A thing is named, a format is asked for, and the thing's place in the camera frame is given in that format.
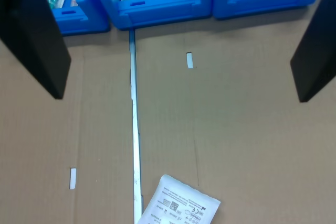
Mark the printed white gauze packet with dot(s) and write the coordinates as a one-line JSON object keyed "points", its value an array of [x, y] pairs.
{"points": [[178, 205]]}

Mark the blue bin with syringes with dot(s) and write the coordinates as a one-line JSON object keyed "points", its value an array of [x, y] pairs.
{"points": [[89, 14]]}

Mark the blue bin with masks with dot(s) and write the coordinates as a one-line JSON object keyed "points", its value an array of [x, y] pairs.
{"points": [[162, 11]]}

